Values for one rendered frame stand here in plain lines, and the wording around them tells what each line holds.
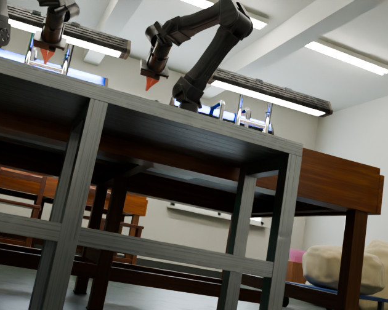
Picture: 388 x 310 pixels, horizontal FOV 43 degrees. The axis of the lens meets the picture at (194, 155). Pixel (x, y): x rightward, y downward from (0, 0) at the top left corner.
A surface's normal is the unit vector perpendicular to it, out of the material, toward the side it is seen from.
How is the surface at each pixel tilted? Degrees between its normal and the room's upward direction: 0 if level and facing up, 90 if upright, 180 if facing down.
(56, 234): 90
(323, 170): 90
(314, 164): 90
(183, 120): 90
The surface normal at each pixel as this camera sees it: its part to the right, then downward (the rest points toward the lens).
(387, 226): -0.91, -0.23
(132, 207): 0.38, -0.12
